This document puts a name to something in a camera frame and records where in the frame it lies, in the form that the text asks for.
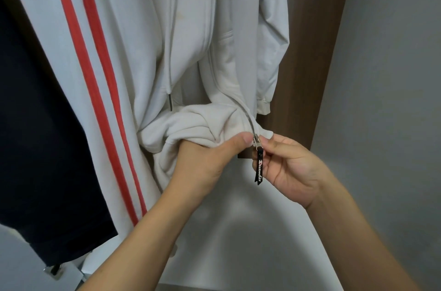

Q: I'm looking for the person's left hand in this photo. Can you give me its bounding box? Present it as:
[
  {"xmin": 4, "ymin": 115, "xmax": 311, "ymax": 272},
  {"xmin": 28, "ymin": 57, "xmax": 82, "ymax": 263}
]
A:
[{"xmin": 165, "ymin": 131, "xmax": 254, "ymax": 206}]

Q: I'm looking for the person's right hand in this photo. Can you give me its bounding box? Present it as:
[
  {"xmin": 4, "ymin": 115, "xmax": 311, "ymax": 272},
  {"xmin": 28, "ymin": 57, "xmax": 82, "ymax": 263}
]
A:
[{"xmin": 253, "ymin": 134, "xmax": 335, "ymax": 209}]

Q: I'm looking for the white wardrobe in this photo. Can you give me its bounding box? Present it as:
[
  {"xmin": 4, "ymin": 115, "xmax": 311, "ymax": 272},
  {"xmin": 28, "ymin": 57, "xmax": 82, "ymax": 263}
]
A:
[{"xmin": 0, "ymin": 0, "xmax": 441, "ymax": 291}]

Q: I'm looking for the white jacket with red stripes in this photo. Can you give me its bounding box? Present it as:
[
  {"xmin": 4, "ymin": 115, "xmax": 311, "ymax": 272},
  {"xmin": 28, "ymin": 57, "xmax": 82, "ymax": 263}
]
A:
[{"xmin": 0, "ymin": 0, "xmax": 290, "ymax": 274}]

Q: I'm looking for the khaki and black jacket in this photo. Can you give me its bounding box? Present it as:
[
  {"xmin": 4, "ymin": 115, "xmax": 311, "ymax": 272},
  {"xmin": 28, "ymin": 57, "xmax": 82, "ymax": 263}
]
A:
[{"xmin": 0, "ymin": 0, "xmax": 118, "ymax": 268}]

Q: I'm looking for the person's left forearm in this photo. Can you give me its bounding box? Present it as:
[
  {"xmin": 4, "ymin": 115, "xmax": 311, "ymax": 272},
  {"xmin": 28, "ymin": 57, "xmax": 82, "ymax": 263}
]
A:
[{"xmin": 79, "ymin": 187, "xmax": 187, "ymax": 291}]

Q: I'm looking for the person's right forearm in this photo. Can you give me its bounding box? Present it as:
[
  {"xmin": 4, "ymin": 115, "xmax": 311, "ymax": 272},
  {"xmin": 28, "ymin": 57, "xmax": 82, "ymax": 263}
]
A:
[{"xmin": 306, "ymin": 176, "xmax": 421, "ymax": 291}]

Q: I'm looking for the metal door hinge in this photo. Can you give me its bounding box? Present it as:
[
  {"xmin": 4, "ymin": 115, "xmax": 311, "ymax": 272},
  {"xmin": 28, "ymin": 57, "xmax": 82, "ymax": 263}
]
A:
[{"xmin": 43, "ymin": 263, "xmax": 66, "ymax": 280}]

